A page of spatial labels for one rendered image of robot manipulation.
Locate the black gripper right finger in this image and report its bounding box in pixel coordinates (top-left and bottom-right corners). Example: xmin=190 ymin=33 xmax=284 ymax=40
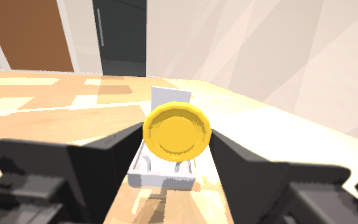
xmin=209 ymin=128 xmax=352 ymax=224

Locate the yellow plate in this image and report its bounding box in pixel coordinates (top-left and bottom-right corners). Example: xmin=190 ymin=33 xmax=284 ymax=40
xmin=143 ymin=102 xmax=212 ymax=162

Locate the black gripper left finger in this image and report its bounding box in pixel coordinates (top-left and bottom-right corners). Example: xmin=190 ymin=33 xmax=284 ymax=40
xmin=0 ymin=122 xmax=144 ymax=224

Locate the white dish rack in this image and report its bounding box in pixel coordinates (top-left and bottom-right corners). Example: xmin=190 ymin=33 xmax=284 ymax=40
xmin=127 ymin=86 xmax=196 ymax=189

